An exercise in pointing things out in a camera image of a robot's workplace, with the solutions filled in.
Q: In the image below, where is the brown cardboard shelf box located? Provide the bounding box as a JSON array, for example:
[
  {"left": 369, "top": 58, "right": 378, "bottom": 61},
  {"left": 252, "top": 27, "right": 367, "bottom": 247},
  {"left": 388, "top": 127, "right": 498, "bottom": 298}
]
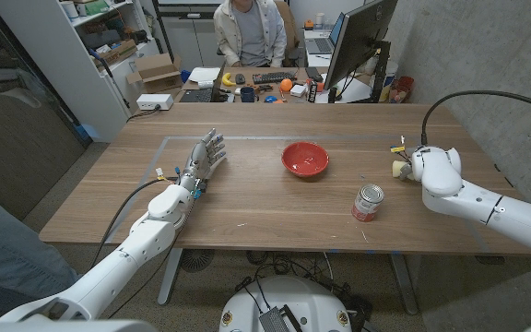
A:
[{"left": 100, "top": 39, "right": 138, "bottom": 65}]

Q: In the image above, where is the red basket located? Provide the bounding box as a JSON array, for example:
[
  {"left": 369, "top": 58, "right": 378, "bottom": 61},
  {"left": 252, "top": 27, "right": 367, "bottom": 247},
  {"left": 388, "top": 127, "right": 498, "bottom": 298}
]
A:
[{"left": 388, "top": 76, "right": 416, "bottom": 104}]

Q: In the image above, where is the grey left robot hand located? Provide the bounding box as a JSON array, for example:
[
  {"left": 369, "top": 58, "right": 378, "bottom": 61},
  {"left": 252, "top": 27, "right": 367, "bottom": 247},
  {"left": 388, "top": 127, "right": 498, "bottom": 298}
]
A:
[{"left": 177, "top": 127, "right": 228, "bottom": 193}]

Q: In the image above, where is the black keyboard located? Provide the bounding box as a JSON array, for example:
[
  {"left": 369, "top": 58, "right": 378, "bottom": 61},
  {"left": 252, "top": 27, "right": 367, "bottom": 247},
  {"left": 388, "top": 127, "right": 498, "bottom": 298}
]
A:
[{"left": 252, "top": 71, "right": 297, "bottom": 86}]

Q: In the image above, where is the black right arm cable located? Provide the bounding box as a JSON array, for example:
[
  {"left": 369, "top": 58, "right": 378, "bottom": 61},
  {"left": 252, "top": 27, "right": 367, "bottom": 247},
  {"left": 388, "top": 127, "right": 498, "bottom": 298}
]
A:
[{"left": 420, "top": 89, "right": 531, "bottom": 147}]

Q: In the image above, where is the open silver laptop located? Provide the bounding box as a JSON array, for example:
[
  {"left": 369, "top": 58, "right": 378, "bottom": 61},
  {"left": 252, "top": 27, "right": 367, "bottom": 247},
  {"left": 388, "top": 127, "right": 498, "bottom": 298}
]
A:
[{"left": 305, "top": 12, "right": 346, "bottom": 55}]

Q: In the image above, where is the round black floor fan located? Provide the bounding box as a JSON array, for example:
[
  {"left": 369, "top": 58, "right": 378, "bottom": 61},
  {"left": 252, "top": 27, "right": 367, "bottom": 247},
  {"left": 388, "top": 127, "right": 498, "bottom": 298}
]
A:
[{"left": 180, "top": 248, "right": 216, "bottom": 273}]

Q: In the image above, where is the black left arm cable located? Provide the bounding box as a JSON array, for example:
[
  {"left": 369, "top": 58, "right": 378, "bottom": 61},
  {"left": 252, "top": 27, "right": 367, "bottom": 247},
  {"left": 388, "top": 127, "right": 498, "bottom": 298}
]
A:
[{"left": 88, "top": 177, "right": 182, "bottom": 271}]

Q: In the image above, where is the red bowl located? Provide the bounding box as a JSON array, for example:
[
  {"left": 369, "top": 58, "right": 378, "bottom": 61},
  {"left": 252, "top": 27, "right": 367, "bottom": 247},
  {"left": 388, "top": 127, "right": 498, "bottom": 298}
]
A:
[{"left": 280, "top": 140, "right": 330, "bottom": 179}]

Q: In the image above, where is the black computer monitor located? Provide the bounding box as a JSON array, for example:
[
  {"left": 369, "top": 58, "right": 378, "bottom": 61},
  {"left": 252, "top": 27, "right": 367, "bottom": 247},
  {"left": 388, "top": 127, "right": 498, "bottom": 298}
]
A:
[{"left": 323, "top": 0, "right": 399, "bottom": 91}]

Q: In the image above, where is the black monitor stand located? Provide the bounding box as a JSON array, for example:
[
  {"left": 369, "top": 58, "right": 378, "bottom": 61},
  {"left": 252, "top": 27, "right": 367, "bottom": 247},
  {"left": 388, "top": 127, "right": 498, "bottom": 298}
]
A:
[{"left": 370, "top": 40, "right": 392, "bottom": 103}]

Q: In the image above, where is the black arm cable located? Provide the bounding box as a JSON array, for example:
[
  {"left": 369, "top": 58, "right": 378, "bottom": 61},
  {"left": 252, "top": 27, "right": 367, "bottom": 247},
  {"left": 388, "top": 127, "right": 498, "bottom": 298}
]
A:
[
  {"left": 88, "top": 177, "right": 182, "bottom": 271},
  {"left": 420, "top": 89, "right": 531, "bottom": 147}
]

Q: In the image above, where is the red and white soup can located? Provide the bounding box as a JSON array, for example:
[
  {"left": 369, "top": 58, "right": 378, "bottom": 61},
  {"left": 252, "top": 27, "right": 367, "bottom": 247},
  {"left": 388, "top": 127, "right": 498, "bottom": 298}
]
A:
[{"left": 350, "top": 184, "right": 385, "bottom": 223}]

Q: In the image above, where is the white shelf unit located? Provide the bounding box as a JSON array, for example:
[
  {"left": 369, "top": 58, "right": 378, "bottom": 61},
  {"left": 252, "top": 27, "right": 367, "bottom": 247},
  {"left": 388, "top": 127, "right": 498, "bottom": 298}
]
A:
[{"left": 0, "top": 0, "right": 163, "bottom": 143}]

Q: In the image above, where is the seated person in white jacket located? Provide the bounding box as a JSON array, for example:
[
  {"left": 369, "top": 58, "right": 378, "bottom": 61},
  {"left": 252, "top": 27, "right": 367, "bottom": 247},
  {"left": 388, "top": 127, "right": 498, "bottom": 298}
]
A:
[{"left": 213, "top": 0, "right": 289, "bottom": 69}]

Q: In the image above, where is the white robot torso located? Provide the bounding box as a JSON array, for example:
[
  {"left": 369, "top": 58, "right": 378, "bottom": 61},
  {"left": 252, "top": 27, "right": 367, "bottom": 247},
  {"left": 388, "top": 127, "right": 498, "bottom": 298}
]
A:
[{"left": 218, "top": 275, "right": 353, "bottom": 332}]

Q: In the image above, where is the grey table leg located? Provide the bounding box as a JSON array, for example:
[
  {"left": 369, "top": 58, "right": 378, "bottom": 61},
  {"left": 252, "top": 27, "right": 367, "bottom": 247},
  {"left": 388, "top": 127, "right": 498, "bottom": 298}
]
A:
[
  {"left": 389, "top": 253, "right": 419, "bottom": 316},
  {"left": 157, "top": 248, "right": 183, "bottom": 306}
]

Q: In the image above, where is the open cardboard box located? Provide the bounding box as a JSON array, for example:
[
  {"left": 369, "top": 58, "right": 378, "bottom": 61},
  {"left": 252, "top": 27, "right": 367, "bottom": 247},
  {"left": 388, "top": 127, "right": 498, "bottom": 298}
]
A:
[{"left": 125, "top": 53, "right": 184, "bottom": 94}]

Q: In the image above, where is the white power box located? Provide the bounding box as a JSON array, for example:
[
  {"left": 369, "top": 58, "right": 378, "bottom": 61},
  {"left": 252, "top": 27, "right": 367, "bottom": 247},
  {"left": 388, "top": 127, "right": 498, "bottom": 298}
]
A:
[{"left": 136, "top": 93, "right": 175, "bottom": 112}]

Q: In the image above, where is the standing person in jeans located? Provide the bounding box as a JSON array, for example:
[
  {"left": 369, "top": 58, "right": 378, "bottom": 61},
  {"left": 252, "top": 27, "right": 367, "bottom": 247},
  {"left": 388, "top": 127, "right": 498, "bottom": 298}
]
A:
[{"left": 0, "top": 163, "right": 78, "bottom": 322}]

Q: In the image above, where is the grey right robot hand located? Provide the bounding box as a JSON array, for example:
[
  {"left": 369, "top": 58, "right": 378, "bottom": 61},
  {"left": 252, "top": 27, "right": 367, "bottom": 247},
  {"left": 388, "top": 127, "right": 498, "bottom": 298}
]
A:
[{"left": 397, "top": 160, "right": 416, "bottom": 182}]

